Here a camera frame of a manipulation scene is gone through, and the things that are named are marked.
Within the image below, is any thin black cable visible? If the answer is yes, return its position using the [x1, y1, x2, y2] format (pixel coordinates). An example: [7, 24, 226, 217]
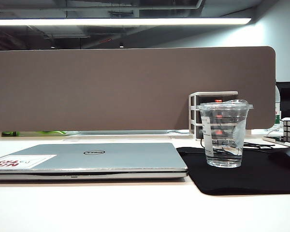
[200, 135, 276, 156]

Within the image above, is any black mouse pad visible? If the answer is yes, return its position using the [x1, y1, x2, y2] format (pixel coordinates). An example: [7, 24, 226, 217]
[176, 146, 290, 196]

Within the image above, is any flat phone under cube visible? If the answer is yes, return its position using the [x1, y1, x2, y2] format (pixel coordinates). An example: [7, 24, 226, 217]
[263, 135, 290, 147]

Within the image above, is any white drawer organizer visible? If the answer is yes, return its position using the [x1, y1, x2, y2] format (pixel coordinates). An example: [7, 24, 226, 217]
[188, 90, 239, 142]

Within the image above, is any silver Dell laptop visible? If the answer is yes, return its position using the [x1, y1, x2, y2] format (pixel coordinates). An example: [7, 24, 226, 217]
[0, 142, 189, 182]

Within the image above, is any clear plastic cup with lid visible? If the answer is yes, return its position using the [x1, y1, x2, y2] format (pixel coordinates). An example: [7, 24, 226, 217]
[196, 99, 254, 168]

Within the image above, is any brown desk partition panel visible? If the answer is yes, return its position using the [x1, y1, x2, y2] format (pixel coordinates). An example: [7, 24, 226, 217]
[0, 45, 276, 132]

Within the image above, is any black monitor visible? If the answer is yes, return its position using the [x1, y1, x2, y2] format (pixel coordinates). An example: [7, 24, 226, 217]
[275, 81, 290, 120]

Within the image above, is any long ceiling light bar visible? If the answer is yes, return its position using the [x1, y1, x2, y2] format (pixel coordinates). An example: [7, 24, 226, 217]
[0, 17, 253, 26]

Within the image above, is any black computer mouse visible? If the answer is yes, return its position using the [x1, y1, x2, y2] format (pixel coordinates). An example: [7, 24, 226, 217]
[268, 145, 290, 170]

